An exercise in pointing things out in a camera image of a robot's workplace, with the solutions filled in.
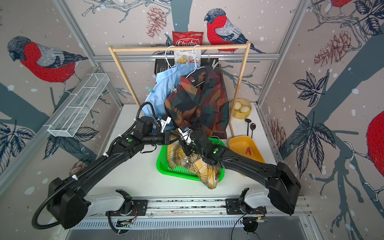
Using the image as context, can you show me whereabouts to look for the yellow plaid long-sleeve shirt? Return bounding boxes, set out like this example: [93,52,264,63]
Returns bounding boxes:
[167,142,223,190]

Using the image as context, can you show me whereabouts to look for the red plastic clothespin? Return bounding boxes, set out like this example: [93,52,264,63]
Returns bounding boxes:
[246,147,252,156]

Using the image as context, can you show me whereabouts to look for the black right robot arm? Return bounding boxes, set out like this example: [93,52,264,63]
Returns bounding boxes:
[178,127,301,215]

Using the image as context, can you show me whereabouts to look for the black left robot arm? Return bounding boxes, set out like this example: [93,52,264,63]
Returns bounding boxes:
[32,102,173,230]

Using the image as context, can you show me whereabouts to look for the light blue long-sleeve shirt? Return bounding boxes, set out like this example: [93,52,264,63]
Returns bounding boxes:
[142,63,205,131]

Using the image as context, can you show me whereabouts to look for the green plastic mesh basket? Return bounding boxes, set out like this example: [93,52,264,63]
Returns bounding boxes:
[156,146,225,182]

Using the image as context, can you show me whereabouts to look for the dark multicolour plaid shirt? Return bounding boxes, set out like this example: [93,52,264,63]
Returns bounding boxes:
[165,66,230,139]

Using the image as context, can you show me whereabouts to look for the yellow plastic tray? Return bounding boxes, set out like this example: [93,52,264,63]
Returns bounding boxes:
[229,136,265,163]

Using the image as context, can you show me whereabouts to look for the white clothespin on dark shirt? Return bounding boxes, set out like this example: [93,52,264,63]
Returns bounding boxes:
[170,85,178,93]

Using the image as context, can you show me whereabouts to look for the teal clothespin on blue shirt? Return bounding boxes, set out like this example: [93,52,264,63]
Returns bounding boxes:
[146,87,156,93]

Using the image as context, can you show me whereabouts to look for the white cassava chips bag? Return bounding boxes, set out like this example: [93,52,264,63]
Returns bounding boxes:
[174,50,202,65]

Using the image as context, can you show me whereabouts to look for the red Chuba chips bag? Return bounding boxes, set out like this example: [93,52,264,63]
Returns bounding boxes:
[172,31,204,47]

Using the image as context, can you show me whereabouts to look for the white wire hanger left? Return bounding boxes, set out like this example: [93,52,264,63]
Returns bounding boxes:
[164,46,178,70]

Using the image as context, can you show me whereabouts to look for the white wire hanger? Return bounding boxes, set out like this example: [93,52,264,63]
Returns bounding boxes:
[164,46,178,70]
[185,45,205,78]

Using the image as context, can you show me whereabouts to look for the black wall-mounted basket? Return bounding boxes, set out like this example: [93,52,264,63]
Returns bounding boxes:
[154,58,219,75]

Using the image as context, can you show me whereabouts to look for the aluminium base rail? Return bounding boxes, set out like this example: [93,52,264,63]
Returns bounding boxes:
[64,194,310,220]

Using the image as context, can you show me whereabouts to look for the white wire hanger right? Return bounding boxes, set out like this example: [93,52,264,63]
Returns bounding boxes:
[185,45,205,78]

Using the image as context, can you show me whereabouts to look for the white wire mesh shelf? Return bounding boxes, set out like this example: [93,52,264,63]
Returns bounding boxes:
[48,73,110,138]

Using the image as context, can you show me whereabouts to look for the wooden clothes rack frame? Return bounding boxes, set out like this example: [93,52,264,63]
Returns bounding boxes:
[108,41,251,137]

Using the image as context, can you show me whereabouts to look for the aluminium frame corner post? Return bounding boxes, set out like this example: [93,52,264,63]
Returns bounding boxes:
[53,0,124,109]

